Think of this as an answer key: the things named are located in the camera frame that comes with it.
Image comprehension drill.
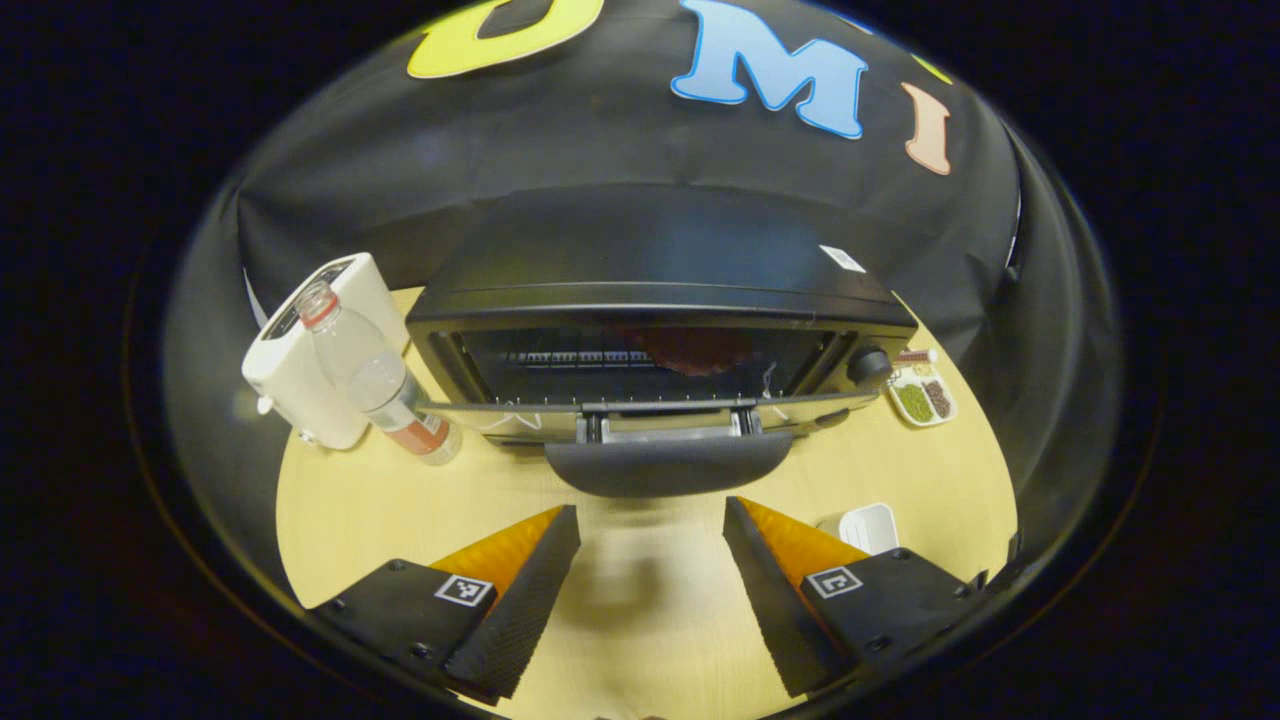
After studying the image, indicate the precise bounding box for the clear plastic water bottle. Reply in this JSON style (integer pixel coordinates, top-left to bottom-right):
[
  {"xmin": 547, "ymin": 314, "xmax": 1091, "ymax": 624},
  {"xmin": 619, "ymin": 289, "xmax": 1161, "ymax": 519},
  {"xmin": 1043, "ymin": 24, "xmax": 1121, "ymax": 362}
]
[{"xmin": 295, "ymin": 280, "xmax": 463, "ymax": 467}]

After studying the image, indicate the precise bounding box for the black electric oven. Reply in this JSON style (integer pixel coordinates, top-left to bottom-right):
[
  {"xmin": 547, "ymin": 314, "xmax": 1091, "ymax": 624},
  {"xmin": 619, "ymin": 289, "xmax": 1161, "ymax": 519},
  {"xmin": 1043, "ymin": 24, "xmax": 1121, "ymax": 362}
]
[{"xmin": 405, "ymin": 185, "xmax": 921, "ymax": 499}]

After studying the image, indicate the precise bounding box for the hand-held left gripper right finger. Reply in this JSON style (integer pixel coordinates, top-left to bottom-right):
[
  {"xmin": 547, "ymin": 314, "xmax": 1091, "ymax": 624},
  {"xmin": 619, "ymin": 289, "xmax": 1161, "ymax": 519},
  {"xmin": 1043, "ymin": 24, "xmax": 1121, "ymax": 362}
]
[{"xmin": 724, "ymin": 496, "xmax": 991, "ymax": 699}]

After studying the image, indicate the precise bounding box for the white toaster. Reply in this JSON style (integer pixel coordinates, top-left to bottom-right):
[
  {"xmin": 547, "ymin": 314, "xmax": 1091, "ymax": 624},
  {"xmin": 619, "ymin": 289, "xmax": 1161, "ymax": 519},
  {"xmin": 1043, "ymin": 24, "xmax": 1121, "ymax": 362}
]
[{"xmin": 242, "ymin": 252, "xmax": 411, "ymax": 451}]

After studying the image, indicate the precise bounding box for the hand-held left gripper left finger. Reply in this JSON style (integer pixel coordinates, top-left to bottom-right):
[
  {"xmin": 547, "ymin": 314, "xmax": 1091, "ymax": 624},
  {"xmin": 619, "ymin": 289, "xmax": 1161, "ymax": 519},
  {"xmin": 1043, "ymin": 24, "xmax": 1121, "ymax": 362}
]
[{"xmin": 315, "ymin": 505, "xmax": 581, "ymax": 703}]

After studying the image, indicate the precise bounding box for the small white dish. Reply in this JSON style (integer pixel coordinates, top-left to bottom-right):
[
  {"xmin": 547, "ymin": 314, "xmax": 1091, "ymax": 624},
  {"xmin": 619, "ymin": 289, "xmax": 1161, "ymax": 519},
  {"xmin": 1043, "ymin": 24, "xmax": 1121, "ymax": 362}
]
[{"xmin": 818, "ymin": 503, "xmax": 901, "ymax": 556}]

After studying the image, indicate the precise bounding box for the divided dish with beans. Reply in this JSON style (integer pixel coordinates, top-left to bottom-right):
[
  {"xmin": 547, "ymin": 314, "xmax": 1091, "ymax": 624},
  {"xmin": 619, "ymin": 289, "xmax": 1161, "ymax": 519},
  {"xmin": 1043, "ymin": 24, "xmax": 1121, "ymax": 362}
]
[{"xmin": 888, "ymin": 362, "xmax": 959, "ymax": 428}]

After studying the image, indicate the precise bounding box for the black backdrop cloth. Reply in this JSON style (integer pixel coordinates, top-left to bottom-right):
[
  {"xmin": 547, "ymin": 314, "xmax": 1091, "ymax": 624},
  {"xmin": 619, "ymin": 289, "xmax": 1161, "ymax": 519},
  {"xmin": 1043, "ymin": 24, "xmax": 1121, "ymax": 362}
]
[{"xmin": 165, "ymin": 0, "xmax": 1121, "ymax": 601}]

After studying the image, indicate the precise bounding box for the red meat slice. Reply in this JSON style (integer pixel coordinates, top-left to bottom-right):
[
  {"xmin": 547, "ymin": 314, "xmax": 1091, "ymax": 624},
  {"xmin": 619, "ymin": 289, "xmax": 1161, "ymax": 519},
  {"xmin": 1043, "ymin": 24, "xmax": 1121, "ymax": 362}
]
[{"xmin": 640, "ymin": 325, "xmax": 756, "ymax": 376}]

